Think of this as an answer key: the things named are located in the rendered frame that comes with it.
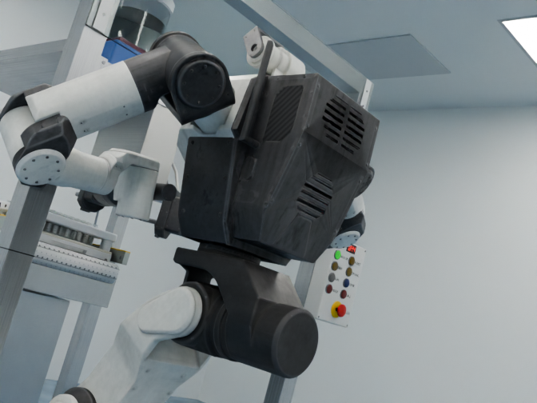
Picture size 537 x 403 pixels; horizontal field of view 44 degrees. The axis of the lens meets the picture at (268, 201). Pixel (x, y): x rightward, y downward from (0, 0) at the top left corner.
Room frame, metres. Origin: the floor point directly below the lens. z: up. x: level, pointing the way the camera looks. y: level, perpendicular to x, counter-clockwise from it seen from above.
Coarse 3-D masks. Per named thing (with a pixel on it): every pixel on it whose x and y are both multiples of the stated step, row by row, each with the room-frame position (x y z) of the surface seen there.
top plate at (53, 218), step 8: (0, 208) 1.59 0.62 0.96; (8, 208) 1.57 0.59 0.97; (48, 216) 1.53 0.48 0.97; (56, 216) 1.54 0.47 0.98; (56, 224) 1.58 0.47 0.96; (64, 224) 1.56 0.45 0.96; (72, 224) 1.57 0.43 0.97; (80, 224) 1.59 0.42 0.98; (88, 232) 1.61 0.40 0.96; (96, 232) 1.62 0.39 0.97; (104, 232) 1.64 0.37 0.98; (112, 240) 1.66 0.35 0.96
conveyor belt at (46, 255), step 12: (36, 252) 1.48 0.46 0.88; (48, 252) 1.50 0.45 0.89; (60, 252) 1.52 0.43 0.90; (72, 252) 1.56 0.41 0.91; (48, 264) 1.51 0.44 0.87; (60, 264) 1.53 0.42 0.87; (72, 264) 1.55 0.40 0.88; (84, 264) 1.57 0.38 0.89; (96, 264) 1.59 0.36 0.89; (108, 264) 1.63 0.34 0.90; (84, 276) 1.59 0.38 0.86; (96, 276) 1.61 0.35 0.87; (108, 276) 1.62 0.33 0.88
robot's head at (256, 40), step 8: (256, 32) 1.19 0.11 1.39; (264, 32) 1.21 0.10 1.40; (248, 40) 1.20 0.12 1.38; (256, 40) 1.19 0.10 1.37; (264, 40) 1.19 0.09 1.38; (272, 40) 1.23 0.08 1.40; (248, 48) 1.20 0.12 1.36; (256, 48) 1.20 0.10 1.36; (264, 48) 1.18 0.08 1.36; (248, 56) 1.21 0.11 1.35; (256, 56) 1.19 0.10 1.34; (256, 64) 1.20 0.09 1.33
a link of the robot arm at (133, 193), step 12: (132, 168) 1.23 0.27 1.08; (144, 168) 1.23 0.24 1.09; (120, 180) 1.26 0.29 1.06; (132, 180) 1.23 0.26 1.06; (144, 180) 1.24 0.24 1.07; (156, 180) 1.26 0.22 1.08; (120, 192) 1.25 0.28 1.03; (132, 192) 1.24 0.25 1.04; (144, 192) 1.24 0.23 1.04; (156, 192) 1.28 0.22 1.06; (168, 192) 1.27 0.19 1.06; (120, 204) 1.25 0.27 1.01; (132, 204) 1.24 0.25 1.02; (144, 204) 1.25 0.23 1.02; (132, 216) 1.24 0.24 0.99; (144, 216) 1.25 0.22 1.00
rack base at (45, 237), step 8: (40, 240) 1.53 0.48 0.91; (48, 240) 1.54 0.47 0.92; (56, 240) 1.55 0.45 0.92; (64, 240) 1.57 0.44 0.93; (72, 240) 1.58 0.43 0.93; (64, 248) 1.59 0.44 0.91; (72, 248) 1.60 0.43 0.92; (80, 248) 1.60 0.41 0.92; (88, 248) 1.62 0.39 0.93; (96, 248) 1.63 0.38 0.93; (96, 256) 1.64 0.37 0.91; (104, 256) 1.66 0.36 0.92
